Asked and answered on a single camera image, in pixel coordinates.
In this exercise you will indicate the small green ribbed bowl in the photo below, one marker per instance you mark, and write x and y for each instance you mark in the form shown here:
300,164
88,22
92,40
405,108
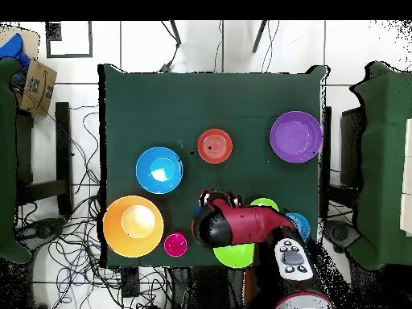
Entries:
264,203

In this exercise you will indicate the orange plastic bowl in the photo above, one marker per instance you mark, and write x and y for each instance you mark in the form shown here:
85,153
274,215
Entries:
215,146

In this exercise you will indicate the purple plastic bowl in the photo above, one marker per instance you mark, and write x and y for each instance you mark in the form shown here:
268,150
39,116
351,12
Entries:
296,136

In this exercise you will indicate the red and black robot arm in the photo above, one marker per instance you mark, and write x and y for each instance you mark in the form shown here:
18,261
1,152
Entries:
251,225

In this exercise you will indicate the large green plastic bowl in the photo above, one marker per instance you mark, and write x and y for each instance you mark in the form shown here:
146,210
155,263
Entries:
235,256

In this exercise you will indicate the pink plastic cup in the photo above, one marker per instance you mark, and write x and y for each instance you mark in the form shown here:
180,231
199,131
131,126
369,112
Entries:
175,244

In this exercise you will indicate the large blue plastic bowl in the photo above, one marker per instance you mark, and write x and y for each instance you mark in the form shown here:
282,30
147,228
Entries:
159,170

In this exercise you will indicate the small blue plastic bowl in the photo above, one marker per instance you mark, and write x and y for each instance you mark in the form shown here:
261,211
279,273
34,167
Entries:
302,225

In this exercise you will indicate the yellow plastic bowl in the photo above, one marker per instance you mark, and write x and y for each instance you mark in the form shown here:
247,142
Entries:
133,225

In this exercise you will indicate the dark green tablecloth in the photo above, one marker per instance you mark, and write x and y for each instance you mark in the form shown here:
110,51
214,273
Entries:
209,96

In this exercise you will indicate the black power strip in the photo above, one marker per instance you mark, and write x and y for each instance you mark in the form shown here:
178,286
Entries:
129,281

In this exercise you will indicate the black bench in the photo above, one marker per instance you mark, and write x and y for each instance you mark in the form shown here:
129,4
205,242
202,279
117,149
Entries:
62,154

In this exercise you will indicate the green cloth on side table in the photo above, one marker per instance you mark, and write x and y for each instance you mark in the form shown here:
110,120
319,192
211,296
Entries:
383,128
6,161

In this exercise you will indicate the grey base with black knob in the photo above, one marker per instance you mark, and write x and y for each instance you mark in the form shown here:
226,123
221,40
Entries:
45,230

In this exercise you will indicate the cardboard box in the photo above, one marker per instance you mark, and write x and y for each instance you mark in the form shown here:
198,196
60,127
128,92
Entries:
38,87

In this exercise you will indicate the blue cloth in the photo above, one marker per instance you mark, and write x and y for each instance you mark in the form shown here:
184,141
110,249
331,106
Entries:
14,48

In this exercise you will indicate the black square frame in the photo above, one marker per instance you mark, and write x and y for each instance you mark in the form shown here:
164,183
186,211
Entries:
69,55

